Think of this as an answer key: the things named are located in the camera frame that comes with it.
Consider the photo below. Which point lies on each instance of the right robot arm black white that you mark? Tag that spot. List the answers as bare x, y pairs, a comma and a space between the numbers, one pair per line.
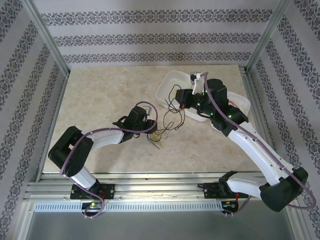
252, 150

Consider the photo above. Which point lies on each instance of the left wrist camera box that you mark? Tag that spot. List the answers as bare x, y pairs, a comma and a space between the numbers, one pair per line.
147, 110

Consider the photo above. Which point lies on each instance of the aluminium frame rail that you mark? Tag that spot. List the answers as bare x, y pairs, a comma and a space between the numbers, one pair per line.
160, 186

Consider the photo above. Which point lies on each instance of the small circuit board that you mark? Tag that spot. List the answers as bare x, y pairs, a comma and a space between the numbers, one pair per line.
228, 204
93, 205

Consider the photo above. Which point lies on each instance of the aluminium frame post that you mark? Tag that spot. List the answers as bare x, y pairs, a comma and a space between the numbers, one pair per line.
267, 32
47, 37

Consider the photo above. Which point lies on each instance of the white plastic tray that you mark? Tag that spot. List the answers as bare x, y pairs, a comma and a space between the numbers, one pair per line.
197, 117
241, 100
165, 90

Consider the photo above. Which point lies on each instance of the grey metal panel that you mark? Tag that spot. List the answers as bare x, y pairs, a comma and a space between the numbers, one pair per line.
160, 226

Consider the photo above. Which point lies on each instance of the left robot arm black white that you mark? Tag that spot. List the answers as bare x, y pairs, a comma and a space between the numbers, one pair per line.
107, 138

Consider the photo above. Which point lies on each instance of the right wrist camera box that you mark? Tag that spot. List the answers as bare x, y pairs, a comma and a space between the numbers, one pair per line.
197, 86

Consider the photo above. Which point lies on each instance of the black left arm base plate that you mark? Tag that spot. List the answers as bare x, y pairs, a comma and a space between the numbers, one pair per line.
107, 191

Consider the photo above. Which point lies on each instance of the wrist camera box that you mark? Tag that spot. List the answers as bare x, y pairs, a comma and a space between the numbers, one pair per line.
197, 86
147, 110

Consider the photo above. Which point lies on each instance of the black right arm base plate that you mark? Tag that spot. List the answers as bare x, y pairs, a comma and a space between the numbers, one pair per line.
211, 191

